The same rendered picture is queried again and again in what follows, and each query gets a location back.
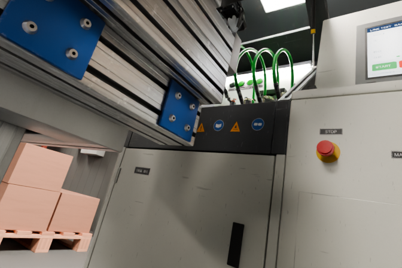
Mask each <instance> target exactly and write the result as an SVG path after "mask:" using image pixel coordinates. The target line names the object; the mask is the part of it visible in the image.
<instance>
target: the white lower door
mask: <svg viewBox="0 0 402 268"><path fill-rule="evenodd" d="M275 163H276V157H275V156H266V155H254V154H231V153H208V152H195V151H172V150H149V149H137V148H126V150H125V153H124V156H123V160H122V163H121V166H120V168H118V171H117V174H116V176H115V180H114V183H115V185H114V188H113V191H112V194H111V197H110V200H109V204H108V207H107V209H106V213H105V216H104V219H103V222H102V226H101V228H100V232H99V235H98V238H97V241H96V245H95V248H94V250H93V254H92V257H91V260H90V263H89V267H88V268H265V263H266V251H267V240H268V234H269V222H270V211H271V204H272V193H273V181H274V174H275Z"/></svg>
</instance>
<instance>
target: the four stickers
mask: <svg viewBox="0 0 402 268"><path fill-rule="evenodd" d="M242 121H243V120H232V121H231V125H230V131H229V132H241V128H242ZM206 122H207V121H203V122H199V125H198V128H197V133H202V132H205V129H206ZM264 122H265V118H252V125H251V130H260V131H263V129H264ZM223 127H224V120H214V126H213V130H212V131H223Z"/></svg>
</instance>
